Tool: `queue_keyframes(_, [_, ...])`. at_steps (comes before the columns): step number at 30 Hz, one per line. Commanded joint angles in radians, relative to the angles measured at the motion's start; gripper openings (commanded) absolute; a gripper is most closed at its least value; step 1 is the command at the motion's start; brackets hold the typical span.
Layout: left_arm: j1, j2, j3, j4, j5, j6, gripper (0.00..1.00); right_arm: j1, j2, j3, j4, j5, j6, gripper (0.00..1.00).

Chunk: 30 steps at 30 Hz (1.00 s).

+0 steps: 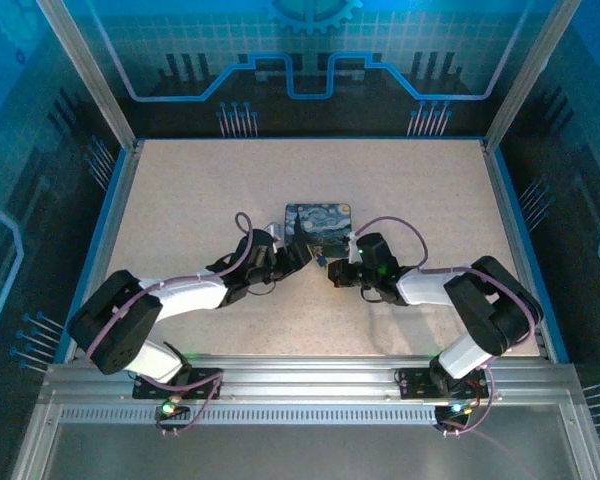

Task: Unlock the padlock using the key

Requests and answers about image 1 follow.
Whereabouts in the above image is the right controller board with LED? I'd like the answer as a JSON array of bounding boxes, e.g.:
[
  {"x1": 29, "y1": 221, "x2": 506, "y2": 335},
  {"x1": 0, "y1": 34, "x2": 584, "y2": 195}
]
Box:
[{"x1": 433, "y1": 401, "x2": 475, "y2": 435}]

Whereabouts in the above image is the controller board with led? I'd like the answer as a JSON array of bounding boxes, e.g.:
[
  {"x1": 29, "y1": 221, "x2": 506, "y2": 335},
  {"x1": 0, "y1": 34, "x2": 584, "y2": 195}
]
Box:
[
  {"x1": 154, "y1": 397, "x2": 192, "y2": 434},
  {"x1": 433, "y1": 401, "x2": 475, "y2": 435}
]

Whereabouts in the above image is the left controller board with LED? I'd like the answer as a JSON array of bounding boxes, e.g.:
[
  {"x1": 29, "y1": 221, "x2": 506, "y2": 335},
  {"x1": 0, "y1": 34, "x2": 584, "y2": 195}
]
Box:
[{"x1": 154, "y1": 397, "x2": 192, "y2": 434}]

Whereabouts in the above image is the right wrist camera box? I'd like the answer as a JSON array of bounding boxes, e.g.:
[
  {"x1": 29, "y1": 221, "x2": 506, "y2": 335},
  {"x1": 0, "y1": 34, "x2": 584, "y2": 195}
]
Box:
[{"x1": 343, "y1": 231, "x2": 365, "y2": 265}]

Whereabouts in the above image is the aluminium mounting rail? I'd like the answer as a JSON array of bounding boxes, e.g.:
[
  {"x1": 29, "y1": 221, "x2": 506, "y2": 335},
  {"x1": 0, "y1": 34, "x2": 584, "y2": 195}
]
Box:
[{"x1": 37, "y1": 353, "x2": 590, "y2": 407}]

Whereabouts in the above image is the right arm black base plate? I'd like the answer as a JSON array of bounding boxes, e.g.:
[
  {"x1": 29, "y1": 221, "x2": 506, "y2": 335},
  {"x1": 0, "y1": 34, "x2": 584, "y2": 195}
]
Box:
[{"x1": 396, "y1": 367, "x2": 496, "y2": 401}]

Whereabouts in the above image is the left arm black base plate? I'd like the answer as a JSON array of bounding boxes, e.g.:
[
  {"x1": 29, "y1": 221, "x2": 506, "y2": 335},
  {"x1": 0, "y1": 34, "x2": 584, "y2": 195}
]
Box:
[{"x1": 132, "y1": 367, "x2": 225, "y2": 401}]

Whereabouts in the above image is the aluminium side rail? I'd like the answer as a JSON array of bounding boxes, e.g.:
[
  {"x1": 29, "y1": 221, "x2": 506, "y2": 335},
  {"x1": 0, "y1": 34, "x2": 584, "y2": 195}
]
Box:
[
  {"x1": 481, "y1": 142, "x2": 557, "y2": 362},
  {"x1": 63, "y1": 140, "x2": 145, "y2": 362}
]

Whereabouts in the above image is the slotted grey cable duct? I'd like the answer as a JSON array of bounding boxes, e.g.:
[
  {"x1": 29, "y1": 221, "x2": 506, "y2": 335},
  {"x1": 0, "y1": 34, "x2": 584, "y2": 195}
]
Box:
[{"x1": 58, "y1": 406, "x2": 440, "y2": 426}]

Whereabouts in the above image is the aluminium frame post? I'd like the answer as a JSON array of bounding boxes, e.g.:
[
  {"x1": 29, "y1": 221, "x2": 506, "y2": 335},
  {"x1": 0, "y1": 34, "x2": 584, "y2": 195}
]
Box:
[
  {"x1": 35, "y1": 0, "x2": 140, "y2": 151},
  {"x1": 481, "y1": 0, "x2": 583, "y2": 154}
]

